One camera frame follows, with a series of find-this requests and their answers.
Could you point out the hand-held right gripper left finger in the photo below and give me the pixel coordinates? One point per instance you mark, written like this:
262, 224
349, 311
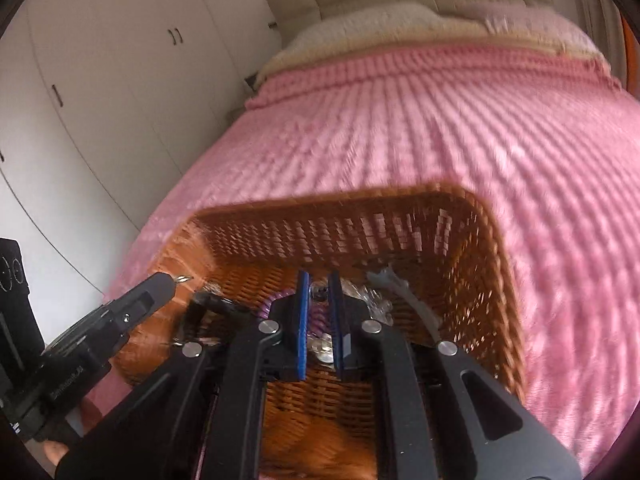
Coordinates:
301, 330

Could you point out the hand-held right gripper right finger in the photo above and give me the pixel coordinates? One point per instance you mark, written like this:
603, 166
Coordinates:
336, 330

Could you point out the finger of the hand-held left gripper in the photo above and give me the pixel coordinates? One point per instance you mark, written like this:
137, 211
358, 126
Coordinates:
145, 300
301, 330

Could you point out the brown wicker basket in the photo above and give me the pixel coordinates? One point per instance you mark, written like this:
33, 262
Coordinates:
350, 230

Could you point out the person's left hand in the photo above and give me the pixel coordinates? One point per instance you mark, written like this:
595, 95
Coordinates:
54, 452

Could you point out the white wardrobe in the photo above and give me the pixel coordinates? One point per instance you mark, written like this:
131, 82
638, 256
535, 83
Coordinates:
100, 85

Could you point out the cream pillow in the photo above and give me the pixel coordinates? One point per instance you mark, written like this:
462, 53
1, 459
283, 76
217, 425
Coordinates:
310, 57

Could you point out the white pillow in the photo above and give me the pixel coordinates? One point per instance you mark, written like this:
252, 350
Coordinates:
360, 25

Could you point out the pink pillow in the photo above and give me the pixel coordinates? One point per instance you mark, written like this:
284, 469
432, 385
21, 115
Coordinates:
525, 22

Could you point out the grey and orange curtain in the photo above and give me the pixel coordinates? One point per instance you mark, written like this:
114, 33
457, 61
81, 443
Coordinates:
627, 50

